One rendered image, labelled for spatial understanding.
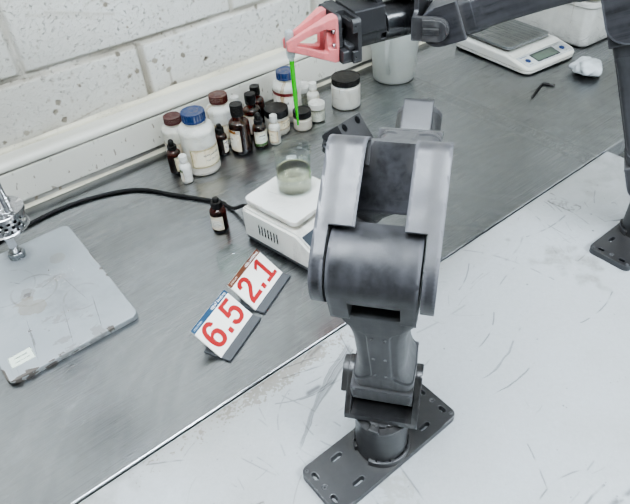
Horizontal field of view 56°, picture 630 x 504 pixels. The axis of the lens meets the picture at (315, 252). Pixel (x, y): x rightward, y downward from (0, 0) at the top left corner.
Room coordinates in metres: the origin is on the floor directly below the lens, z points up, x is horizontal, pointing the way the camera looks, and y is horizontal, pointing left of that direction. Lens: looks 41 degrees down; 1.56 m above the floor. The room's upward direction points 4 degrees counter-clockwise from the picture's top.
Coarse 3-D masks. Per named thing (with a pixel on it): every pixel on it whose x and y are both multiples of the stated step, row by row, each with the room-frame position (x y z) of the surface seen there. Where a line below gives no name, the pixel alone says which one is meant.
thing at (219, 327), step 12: (228, 300) 0.62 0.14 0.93; (216, 312) 0.60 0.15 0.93; (228, 312) 0.60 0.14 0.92; (240, 312) 0.61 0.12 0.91; (204, 324) 0.57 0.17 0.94; (216, 324) 0.58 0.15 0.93; (228, 324) 0.59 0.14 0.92; (204, 336) 0.56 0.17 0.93; (216, 336) 0.56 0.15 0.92; (228, 336) 0.57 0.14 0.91; (216, 348) 0.55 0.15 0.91
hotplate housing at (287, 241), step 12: (252, 216) 0.78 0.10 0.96; (264, 216) 0.77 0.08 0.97; (312, 216) 0.76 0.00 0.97; (252, 228) 0.79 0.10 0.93; (264, 228) 0.77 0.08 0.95; (276, 228) 0.75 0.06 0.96; (288, 228) 0.74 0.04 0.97; (300, 228) 0.73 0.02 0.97; (312, 228) 0.74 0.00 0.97; (264, 240) 0.77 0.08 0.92; (276, 240) 0.75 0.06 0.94; (288, 240) 0.73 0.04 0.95; (300, 240) 0.71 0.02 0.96; (276, 252) 0.75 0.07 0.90; (288, 252) 0.73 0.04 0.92; (300, 252) 0.71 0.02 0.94; (300, 264) 0.72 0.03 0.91
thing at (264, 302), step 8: (264, 256) 0.72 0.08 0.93; (272, 264) 0.71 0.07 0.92; (280, 272) 0.70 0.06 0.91; (272, 280) 0.68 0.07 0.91; (280, 280) 0.69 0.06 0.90; (232, 288) 0.64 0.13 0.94; (272, 288) 0.67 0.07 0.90; (280, 288) 0.67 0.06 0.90; (240, 296) 0.64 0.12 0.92; (264, 296) 0.65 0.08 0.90; (272, 296) 0.65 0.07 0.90; (248, 304) 0.63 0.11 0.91; (256, 304) 0.63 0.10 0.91; (264, 304) 0.63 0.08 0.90; (264, 312) 0.62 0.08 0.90
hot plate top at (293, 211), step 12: (276, 180) 0.85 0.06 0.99; (312, 180) 0.84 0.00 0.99; (252, 192) 0.82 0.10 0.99; (264, 192) 0.82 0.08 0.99; (276, 192) 0.81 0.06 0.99; (312, 192) 0.81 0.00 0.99; (252, 204) 0.79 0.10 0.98; (264, 204) 0.78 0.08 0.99; (276, 204) 0.78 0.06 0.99; (288, 204) 0.78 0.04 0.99; (300, 204) 0.77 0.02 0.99; (312, 204) 0.77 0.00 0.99; (276, 216) 0.75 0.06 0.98; (288, 216) 0.74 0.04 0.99; (300, 216) 0.74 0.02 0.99
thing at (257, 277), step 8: (256, 256) 0.71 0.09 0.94; (256, 264) 0.70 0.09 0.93; (264, 264) 0.70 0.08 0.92; (248, 272) 0.68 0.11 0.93; (256, 272) 0.68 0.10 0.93; (264, 272) 0.69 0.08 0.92; (272, 272) 0.70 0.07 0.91; (240, 280) 0.66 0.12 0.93; (248, 280) 0.67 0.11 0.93; (256, 280) 0.67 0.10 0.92; (264, 280) 0.68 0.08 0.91; (240, 288) 0.65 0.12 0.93; (248, 288) 0.65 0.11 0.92; (256, 288) 0.66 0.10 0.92; (264, 288) 0.66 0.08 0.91; (248, 296) 0.64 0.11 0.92; (256, 296) 0.65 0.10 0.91
